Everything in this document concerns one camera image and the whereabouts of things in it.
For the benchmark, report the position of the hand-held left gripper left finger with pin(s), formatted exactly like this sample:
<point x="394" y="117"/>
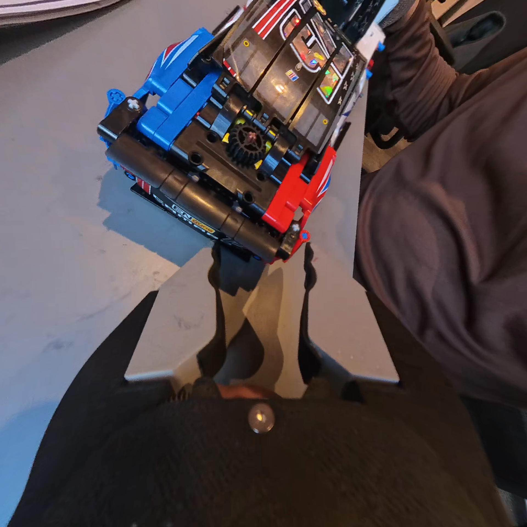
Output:
<point x="181" y="321"/>

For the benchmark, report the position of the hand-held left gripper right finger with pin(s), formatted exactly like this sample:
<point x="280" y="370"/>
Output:
<point x="346" y="329"/>

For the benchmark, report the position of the toy brick race car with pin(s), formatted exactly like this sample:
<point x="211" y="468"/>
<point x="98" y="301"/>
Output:
<point x="214" y="156"/>

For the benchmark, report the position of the open instruction booklet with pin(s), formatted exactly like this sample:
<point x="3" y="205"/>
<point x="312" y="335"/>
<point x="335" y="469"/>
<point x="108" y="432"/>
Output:
<point x="49" y="10"/>

